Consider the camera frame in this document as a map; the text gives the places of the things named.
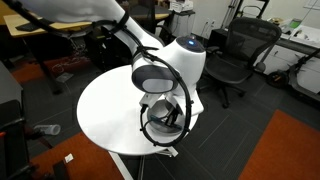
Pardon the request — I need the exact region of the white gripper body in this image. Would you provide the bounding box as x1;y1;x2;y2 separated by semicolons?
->
139;92;204;115

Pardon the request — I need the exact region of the teal marker pen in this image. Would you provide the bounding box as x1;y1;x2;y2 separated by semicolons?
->
150;115;182;131

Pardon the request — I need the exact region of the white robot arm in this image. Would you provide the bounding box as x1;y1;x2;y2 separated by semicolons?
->
5;0;205;120

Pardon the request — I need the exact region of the grey bowl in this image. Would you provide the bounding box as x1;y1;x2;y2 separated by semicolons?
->
147;99;185;136

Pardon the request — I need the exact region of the round white table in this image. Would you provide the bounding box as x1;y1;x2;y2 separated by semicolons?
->
76;64;201;180

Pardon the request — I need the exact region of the white paper scrap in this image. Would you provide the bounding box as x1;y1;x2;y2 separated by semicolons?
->
64;153;74;163

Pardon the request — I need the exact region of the black mesh office chair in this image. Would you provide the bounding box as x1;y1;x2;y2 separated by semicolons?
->
204;17;282;108

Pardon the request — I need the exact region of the clear plastic cup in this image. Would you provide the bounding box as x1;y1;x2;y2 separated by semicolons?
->
35;124;61;136

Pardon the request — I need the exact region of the white printer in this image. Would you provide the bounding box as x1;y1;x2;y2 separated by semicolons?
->
169;0;193;12

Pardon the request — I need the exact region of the black electric scooter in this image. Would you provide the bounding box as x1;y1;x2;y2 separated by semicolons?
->
266;48;320;101

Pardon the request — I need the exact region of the white cabinet counter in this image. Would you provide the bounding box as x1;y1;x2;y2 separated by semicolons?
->
254;18;320;93

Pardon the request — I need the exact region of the black furniture at left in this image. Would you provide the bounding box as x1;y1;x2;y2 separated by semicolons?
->
0;63;34;180

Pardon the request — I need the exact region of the wooden desk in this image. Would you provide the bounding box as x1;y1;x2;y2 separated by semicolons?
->
3;14;81;94

